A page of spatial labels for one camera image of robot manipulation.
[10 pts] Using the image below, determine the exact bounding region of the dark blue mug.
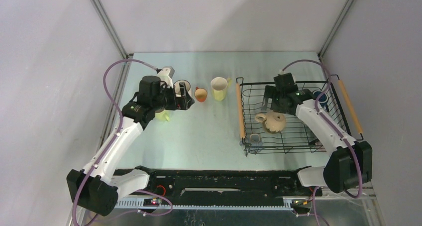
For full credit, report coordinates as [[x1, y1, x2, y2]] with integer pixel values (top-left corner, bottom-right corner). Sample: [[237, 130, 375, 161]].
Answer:
[[313, 90, 329, 107]]

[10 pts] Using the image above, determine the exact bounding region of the left wooden rack handle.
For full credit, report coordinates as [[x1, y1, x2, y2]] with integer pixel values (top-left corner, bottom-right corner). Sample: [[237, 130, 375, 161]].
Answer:
[[235, 83, 245, 140]]

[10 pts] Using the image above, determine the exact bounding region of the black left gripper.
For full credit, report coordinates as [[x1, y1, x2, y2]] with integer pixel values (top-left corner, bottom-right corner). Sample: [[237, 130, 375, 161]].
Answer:
[[152, 83, 194, 112]]

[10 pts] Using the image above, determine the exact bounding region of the light green mug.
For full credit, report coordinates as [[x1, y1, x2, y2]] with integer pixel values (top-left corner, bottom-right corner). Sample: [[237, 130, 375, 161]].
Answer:
[[155, 110, 170, 121]]

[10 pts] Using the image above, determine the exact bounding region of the white mug black handle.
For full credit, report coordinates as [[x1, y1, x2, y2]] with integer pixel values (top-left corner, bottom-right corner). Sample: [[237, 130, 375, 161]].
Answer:
[[174, 80, 192, 97]]

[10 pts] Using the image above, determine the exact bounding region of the right wooden rack handle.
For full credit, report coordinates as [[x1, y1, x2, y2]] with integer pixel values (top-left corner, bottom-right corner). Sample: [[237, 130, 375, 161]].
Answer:
[[338, 79, 364, 134]]

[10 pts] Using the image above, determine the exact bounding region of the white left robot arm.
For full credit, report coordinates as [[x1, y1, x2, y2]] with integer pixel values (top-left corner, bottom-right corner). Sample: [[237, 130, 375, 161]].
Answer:
[[66, 76, 195, 216]]

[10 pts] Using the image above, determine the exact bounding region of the small red orange cup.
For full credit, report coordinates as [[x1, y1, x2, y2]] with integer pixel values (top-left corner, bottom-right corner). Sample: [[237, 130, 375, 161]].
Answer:
[[194, 87, 208, 103]]

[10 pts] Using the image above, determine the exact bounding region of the black wire dish rack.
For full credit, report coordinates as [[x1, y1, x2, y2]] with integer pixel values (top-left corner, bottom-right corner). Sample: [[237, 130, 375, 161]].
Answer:
[[236, 77, 351, 156]]

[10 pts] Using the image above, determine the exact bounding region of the wooden rack handle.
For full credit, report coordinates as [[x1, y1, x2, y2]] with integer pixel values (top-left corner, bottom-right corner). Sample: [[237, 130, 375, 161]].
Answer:
[[338, 79, 364, 134], [235, 83, 245, 140]]

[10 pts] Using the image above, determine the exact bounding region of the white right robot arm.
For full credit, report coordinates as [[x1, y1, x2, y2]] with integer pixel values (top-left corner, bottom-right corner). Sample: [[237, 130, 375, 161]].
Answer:
[[262, 73, 373, 197]]

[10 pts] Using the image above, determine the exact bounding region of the yellow green faceted mug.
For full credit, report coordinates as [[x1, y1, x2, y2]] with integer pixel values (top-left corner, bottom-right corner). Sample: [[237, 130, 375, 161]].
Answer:
[[211, 77, 232, 102]]

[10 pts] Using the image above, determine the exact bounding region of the small grey blue cup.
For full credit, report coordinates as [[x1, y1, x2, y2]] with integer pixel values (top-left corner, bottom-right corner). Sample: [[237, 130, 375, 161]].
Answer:
[[249, 133, 262, 144]]

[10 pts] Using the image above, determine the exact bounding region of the aluminium slotted rail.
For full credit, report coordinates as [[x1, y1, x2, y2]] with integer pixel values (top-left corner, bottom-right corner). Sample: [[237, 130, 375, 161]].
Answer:
[[114, 197, 294, 210]]

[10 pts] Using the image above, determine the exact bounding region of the beige round speckled mug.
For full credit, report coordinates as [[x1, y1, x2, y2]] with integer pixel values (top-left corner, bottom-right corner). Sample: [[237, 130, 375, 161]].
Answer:
[[254, 111, 287, 133]]

